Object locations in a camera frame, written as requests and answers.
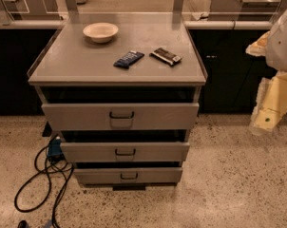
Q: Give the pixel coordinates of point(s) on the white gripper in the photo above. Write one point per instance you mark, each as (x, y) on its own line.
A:
(282, 45)

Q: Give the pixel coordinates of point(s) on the grey bottom drawer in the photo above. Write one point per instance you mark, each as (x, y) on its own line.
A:
(103, 176)

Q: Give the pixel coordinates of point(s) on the grey drawer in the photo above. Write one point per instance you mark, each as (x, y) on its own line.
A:
(103, 176)
(157, 116)
(125, 151)

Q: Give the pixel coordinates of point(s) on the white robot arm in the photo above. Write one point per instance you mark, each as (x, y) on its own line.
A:
(273, 45)

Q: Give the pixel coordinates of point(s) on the grey drawer cabinet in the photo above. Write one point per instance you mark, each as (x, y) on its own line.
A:
(76, 70)

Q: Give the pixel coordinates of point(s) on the grey middle drawer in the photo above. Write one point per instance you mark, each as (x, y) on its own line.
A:
(125, 151)

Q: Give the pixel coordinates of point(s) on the grey top drawer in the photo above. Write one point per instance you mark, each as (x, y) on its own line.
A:
(157, 116)

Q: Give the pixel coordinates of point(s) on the background steel table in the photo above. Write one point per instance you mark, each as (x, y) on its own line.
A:
(242, 10)

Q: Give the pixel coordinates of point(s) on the black snack bar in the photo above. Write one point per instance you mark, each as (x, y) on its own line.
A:
(166, 56)

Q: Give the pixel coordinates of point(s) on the blue snack bar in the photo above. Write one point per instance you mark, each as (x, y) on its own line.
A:
(129, 59)

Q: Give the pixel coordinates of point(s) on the white bowl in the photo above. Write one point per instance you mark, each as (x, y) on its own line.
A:
(100, 32)

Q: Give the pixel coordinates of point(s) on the blue power box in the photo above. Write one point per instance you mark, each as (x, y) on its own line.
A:
(54, 148)

